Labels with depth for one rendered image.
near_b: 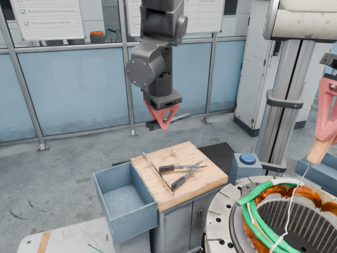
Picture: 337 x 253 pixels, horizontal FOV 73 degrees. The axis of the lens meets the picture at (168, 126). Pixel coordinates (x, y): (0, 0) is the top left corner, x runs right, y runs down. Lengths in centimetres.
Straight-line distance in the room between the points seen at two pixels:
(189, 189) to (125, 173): 20
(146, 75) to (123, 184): 37
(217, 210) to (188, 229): 21
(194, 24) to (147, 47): 218
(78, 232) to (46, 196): 140
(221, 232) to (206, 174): 19
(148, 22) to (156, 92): 14
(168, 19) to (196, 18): 216
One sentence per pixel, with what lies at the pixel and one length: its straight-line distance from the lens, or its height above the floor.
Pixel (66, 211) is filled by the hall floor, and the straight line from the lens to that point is 207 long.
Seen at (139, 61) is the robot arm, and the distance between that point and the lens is 42.
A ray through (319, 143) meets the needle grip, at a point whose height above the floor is 130.
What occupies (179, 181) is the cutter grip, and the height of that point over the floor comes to 109.
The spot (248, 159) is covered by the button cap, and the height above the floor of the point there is 104.
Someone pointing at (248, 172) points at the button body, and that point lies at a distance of 73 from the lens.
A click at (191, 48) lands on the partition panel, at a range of 268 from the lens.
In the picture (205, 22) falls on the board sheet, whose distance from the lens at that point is 266.
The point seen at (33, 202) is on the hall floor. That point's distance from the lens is 227.
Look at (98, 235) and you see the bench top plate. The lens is 87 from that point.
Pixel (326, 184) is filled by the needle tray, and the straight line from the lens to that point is 75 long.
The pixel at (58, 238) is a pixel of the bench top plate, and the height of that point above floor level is 78.
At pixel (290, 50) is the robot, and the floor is 133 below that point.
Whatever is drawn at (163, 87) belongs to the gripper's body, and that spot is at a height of 129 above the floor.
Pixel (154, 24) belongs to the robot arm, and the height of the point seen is 142.
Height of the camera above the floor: 147
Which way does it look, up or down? 30 degrees down
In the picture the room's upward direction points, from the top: straight up
